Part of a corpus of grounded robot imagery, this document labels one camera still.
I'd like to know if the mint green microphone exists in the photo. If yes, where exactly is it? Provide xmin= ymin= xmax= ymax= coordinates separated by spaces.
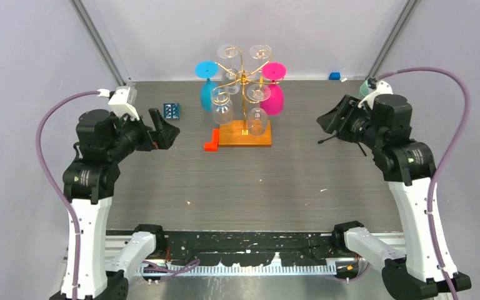
xmin=358 ymin=79 xmax=374 ymax=99

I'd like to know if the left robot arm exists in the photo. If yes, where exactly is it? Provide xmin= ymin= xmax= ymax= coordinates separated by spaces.
xmin=54 ymin=108 xmax=180 ymax=299

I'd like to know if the blue wine glass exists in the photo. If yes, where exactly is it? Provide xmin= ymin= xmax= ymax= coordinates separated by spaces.
xmin=195 ymin=61 xmax=218 ymax=112

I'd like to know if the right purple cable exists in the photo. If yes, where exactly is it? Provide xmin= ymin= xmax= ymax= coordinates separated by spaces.
xmin=376 ymin=67 xmax=471 ymax=300

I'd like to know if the wooden rack base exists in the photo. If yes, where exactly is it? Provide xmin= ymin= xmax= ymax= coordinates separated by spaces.
xmin=217 ymin=119 xmax=273 ymax=148

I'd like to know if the clear textured wine glass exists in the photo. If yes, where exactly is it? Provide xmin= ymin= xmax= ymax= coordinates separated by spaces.
xmin=211 ymin=87 xmax=234 ymax=125

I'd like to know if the pink wine glass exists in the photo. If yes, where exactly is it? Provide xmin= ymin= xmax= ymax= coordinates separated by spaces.
xmin=261 ymin=62 xmax=287 ymax=116

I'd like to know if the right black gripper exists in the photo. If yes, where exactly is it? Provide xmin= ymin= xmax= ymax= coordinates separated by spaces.
xmin=316 ymin=93 xmax=385 ymax=150

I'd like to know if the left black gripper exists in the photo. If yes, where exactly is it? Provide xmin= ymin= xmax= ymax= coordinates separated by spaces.
xmin=107 ymin=107 xmax=179 ymax=162

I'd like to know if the clear back right glass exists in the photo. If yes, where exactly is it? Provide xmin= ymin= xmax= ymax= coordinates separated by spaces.
xmin=249 ymin=44 xmax=272 ymax=81

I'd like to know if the purple cable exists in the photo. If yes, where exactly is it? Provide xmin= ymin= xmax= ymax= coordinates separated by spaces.
xmin=35 ymin=91 xmax=102 ymax=300
xmin=376 ymin=67 xmax=471 ymax=300

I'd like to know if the small blue block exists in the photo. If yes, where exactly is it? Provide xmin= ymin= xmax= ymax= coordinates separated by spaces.
xmin=329 ymin=72 xmax=341 ymax=81

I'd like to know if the clear stemmed wine glass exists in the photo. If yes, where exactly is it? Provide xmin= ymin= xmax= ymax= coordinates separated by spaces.
xmin=247 ymin=83 xmax=271 ymax=136

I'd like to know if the blue patterned small box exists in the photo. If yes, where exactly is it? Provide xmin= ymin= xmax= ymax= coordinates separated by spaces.
xmin=163 ymin=103 xmax=181 ymax=119

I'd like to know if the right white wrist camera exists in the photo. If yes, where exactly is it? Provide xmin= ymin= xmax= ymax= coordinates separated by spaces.
xmin=357 ymin=77 xmax=393 ymax=110

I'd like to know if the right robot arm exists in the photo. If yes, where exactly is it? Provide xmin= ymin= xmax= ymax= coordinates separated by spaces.
xmin=317 ymin=94 xmax=472 ymax=299

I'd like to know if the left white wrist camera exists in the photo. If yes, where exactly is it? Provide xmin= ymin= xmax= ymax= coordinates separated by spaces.
xmin=108 ymin=86 xmax=140 ymax=121

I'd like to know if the orange L-shaped block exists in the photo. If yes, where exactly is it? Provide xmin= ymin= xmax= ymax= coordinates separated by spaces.
xmin=203 ymin=129 xmax=219 ymax=152

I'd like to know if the gold wire glass rack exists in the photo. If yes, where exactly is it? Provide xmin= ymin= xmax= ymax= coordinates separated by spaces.
xmin=215 ymin=47 xmax=272 ymax=136

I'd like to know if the clear back left glass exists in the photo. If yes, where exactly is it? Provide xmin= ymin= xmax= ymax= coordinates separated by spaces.
xmin=217 ymin=44 xmax=240 ymax=95

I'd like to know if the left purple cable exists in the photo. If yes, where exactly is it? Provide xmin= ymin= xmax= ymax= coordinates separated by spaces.
xmin=35 ymin=91 xmax=102 ymax=300

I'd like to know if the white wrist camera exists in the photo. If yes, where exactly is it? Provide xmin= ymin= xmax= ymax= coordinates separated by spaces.
xmin=357 ymin=77 xmax=393 ymax=110
xmin=108 ymin=86 xmax=140 ymax=121

